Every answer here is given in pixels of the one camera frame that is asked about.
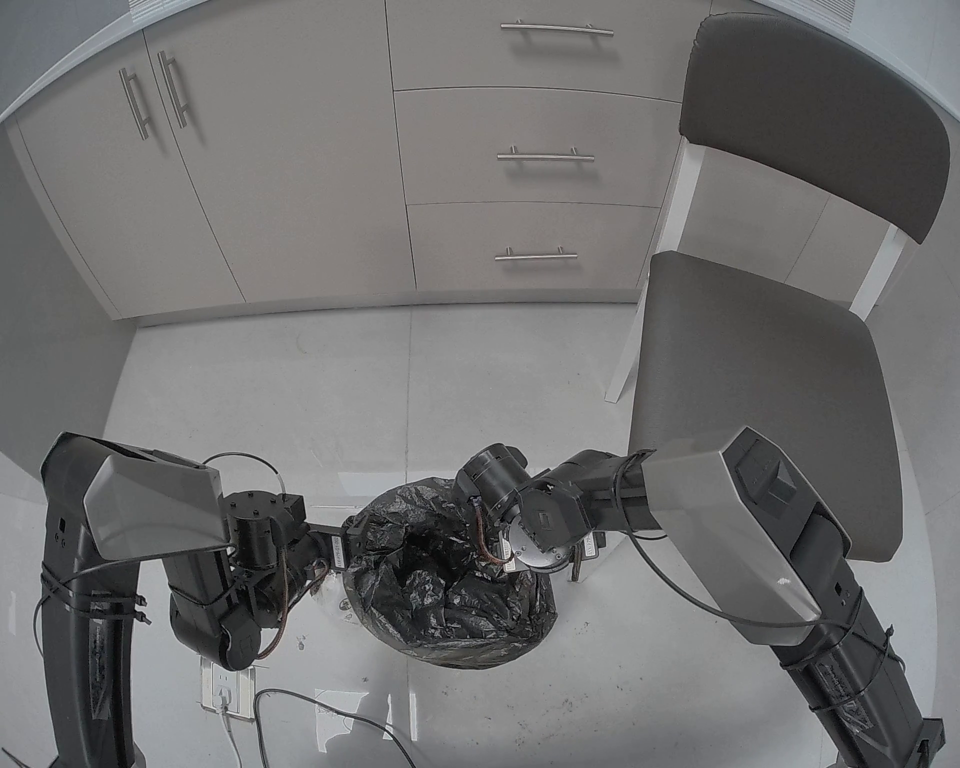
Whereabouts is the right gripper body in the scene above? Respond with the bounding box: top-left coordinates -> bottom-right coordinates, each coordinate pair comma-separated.
499,527 -> 605,585

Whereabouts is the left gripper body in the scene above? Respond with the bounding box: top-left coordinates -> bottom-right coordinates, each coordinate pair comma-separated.
302,523 -> 358,583

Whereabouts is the black plastic bag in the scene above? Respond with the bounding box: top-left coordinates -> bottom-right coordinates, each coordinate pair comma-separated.
341,474 -> 560,671

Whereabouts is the grey chair with white legs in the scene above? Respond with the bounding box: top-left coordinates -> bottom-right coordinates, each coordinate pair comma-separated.
603,11 -> 954,564

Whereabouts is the beige side cabinet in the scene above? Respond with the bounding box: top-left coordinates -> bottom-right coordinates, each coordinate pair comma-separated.
0,123 -> 135,515

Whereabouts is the beige cabinet with drawers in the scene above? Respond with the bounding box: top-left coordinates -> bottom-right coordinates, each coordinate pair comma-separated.
0,0 -> 897,327

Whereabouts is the black cable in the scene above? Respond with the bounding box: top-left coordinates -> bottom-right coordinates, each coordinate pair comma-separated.
201,450 -> 288,500
615,450 -> 834,627
253,688 -> 417,768

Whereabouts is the white cable with plug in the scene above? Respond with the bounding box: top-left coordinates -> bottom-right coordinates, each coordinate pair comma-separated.
213,684 -> 243,768

